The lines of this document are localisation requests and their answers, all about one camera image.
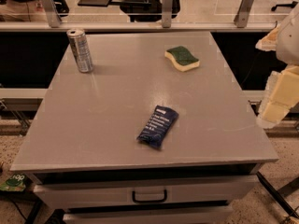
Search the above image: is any black drawer handle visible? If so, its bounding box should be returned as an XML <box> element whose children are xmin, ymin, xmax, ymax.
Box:
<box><xmin>132</xmin><ymin>189</ymin><xmax>168</xmax><ymax>204</ymax></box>

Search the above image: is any dark blue snack bar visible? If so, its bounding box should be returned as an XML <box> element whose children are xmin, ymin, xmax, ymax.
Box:
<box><xmin>137</xmin><ymin>105</ymin><xmax>178</xmax><ymax>149</ymax></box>

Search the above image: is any silver redbull can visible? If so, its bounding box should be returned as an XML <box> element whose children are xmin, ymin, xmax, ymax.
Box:
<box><xmin>66</xmin><ymin>29</ymin><xmax>93</xmax><ymax>73</ymax></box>

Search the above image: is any black chair base right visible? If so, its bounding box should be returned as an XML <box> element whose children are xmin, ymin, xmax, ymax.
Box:
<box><xmin>271</xmin><ymin>1</ymin><xmax>298</xmax><ymax>12</ymax></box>

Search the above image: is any green yellow sponge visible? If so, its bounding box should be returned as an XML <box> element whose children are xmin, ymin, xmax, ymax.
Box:
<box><xmin>164</xmin><ymin>46</ymin><xmax>200</xmax><ymax>72</ymax></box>

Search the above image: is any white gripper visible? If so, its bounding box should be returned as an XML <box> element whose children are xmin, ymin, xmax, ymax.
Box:
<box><xmin>255</xmin><ymin>5</ymin><xmax>299</xmax><ymax>129</ymax></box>

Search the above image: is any glass railing with posts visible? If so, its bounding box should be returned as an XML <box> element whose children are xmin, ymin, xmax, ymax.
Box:
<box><xmin>0</xmin><ymin>0</ymin><xmax>299</xmax><ymax>32</ymax></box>

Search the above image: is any grey drawer cabinet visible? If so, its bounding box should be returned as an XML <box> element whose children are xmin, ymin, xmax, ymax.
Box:
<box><xmin>12</xmin><ymin>32</ymin><xmax>278</xmax><ymax>224</ymax></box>

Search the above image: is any green chip bag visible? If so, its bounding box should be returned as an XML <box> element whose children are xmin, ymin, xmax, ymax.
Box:
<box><xmin>0</xmin><ymin>174</ymin><xmax>27</xmax><ymax>192</ymax></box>

